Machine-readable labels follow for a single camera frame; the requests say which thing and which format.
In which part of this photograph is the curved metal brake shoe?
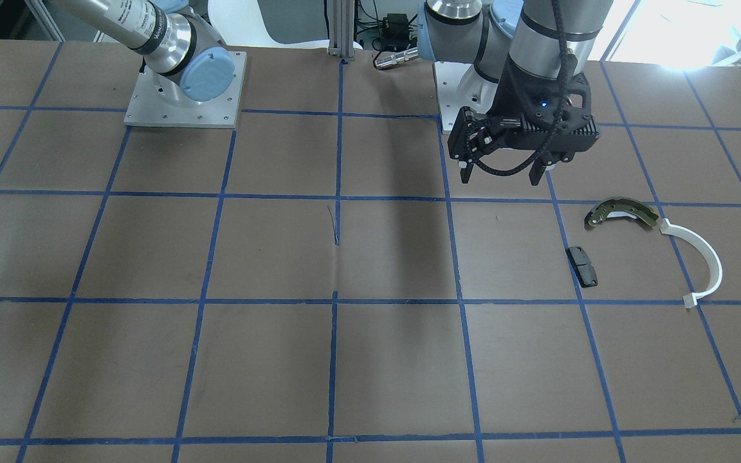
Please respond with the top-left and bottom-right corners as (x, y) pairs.
(584, 197), (661, 228)

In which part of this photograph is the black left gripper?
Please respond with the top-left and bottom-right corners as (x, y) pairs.
(448, 64), (601, 186)

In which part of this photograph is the white plastic chair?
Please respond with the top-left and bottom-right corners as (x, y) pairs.
(208, 1), (329, 49)

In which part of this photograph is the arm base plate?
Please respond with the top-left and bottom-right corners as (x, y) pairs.
(123, 50), (248, 129)
(434, 62), (498, 135)

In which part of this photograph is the black power brick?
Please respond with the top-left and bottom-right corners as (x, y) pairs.
(380, 13), (410, 41)

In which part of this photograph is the black brake pad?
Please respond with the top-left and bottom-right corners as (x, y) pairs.
(565, 246), (599, 288)

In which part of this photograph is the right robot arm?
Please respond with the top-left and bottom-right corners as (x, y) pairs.
(56, 1), (235, 102)

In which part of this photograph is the silver metal cylinder plug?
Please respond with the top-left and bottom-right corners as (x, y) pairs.
(372, 47), (419, 71)

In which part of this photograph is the white curved plastic part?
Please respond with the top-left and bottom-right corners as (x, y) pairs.
(656, 217), (723, 309)

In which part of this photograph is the aluminium frame post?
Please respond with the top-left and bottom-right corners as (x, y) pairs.
(325, 1), (356, 62)

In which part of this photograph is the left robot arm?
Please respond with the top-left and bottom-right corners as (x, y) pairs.
(417, 1), (612, 185)

